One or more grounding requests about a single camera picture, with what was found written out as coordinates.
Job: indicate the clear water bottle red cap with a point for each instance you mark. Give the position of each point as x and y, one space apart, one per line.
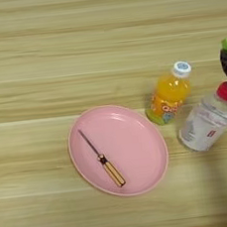
206 125

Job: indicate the orange juice bottle white cap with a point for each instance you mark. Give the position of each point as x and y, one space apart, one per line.
169 94

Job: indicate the pink round plate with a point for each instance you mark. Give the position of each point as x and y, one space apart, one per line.
136 149

